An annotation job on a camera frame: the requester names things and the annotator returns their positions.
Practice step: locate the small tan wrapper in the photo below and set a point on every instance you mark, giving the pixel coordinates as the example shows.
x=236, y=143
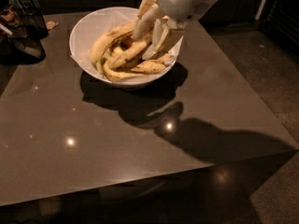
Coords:
x=51, y=24

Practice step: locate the white bowl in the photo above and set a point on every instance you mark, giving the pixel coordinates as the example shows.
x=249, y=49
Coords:
x=90, y=25

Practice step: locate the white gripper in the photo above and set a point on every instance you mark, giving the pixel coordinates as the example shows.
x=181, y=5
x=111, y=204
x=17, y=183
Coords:
x=183, y=1

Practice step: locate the curved yellow banana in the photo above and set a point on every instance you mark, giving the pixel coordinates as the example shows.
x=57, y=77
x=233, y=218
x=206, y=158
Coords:
x=129, y=54

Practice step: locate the large top yellow banana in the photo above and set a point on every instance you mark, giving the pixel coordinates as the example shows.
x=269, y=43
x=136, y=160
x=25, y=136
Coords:
x=106, y=40

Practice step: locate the inner back banana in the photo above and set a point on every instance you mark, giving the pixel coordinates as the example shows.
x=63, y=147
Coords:
x=121, y=46

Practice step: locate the lower right spotted banana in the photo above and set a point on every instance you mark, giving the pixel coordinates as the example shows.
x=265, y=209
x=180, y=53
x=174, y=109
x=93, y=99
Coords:
x=149, y=67

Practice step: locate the white paper bowl liner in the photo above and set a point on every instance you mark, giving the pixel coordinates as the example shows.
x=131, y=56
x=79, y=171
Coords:
x=90, y=22

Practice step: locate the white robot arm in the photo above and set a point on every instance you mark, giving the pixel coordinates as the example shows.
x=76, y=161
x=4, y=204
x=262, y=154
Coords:
x=167, y=19

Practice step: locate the right small banana piece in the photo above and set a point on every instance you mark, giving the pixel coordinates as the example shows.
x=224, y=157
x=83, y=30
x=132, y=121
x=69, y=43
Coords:
x=166, y=59

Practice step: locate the bottom left yellow banana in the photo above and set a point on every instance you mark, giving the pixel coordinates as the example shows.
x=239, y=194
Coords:
x=119, y=74

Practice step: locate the black mesh basket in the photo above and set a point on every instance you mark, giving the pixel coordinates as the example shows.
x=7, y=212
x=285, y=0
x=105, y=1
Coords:
x=22, y=46

